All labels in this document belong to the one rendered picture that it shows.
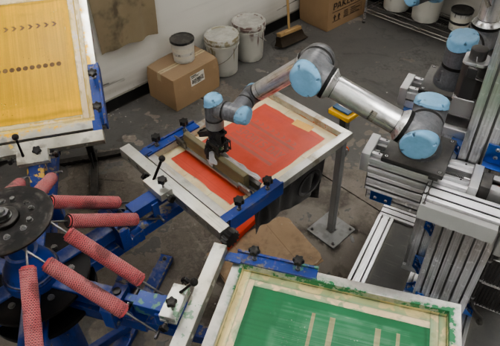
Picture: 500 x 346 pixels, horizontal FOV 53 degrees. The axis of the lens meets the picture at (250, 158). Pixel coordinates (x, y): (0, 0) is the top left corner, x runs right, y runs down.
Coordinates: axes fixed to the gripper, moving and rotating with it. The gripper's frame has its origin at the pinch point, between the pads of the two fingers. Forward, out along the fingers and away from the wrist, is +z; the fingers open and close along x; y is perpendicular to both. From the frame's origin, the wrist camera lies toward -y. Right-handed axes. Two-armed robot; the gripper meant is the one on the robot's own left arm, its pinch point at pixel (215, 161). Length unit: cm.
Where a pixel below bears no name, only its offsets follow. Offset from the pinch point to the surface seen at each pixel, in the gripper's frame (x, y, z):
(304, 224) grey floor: 69, -3, 101
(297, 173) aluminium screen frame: 21.8, 29.2, 2.5
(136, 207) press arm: -41.6, 1.3, -2.9
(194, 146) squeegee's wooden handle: -1.7, -12.1, -2.2
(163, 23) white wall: 110, -200, 45
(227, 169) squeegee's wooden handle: -1.7, 10.0, -2.6
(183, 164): -7.9, -13.7, 5.7
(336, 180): 75, 13, 55
